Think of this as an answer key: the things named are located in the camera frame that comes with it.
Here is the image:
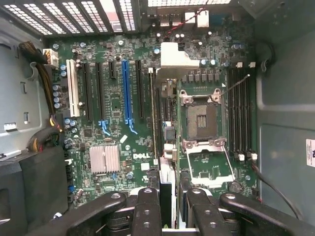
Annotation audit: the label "CPU socket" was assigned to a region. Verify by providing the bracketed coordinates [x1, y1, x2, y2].
[179, 88, 227, 148]

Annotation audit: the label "green motherboard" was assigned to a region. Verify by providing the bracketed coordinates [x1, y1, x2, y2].
[46, 9, 259, 212]

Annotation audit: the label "black plastic shroud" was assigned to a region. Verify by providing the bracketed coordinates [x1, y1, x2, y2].
[0, 146, 70, 236]

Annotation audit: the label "white expansion slot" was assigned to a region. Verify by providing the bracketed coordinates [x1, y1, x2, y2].
[65, 59, 81, 118]

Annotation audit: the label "silver chipset heatsink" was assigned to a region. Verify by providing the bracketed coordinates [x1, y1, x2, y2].
[89, 144, 121, 176]

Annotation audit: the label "black RAM slot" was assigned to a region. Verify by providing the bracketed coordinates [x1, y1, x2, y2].
[233, 62, 240, 161]
[240, 62, 246, 161]
[246, 62, 253, 161]
[227, 62, 234, 161]

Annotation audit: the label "black yellow power wires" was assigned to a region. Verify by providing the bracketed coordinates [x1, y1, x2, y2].
[18, 40, 65, 154]

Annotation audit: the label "metal socket cover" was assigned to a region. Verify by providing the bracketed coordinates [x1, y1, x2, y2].
[183, 142, 237, 188]

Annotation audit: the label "short black expansion slot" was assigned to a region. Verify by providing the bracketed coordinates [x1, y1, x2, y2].
[109, 60, 117, 80]

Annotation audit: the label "long black expansion slot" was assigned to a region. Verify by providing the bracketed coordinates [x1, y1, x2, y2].
[95, 62, 106, 121]
[134, 59, 146, 120]

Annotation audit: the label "open black PC case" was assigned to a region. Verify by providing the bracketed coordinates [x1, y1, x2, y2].
[0, 0, 315, 236]

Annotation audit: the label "thin black wire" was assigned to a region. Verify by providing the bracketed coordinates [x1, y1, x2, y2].
[251, 162, 305, 221]

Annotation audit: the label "thin metal locking lever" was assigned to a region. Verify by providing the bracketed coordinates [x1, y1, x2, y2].
[220, 73, 251, 96]

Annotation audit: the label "blue expansion slot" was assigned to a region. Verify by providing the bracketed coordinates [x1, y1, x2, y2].
[122, 59, 133, 125]

